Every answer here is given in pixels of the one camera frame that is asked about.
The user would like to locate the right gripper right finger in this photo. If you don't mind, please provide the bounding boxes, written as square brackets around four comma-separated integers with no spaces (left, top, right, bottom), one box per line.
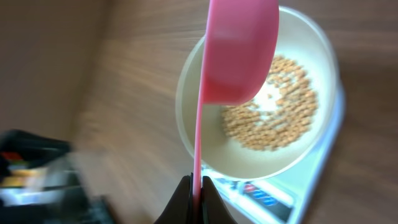
[200,176,237,224]

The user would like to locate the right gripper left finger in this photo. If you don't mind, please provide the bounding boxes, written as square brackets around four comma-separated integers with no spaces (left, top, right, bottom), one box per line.
[154,175,192,224]

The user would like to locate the pink plastic measuring scoop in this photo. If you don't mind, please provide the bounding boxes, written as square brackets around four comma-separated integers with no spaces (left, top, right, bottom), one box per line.
[193,0,279,201]

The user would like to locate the white digital kitchen scale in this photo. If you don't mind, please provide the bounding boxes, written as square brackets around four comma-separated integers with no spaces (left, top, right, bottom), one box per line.
[202,84,345,223]

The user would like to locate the white bowl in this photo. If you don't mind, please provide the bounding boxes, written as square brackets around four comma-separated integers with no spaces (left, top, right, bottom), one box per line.
[175,6,340,179]

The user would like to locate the soybeans in white bowl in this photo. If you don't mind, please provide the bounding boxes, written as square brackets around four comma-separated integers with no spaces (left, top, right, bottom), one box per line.
[221,55,318,151]

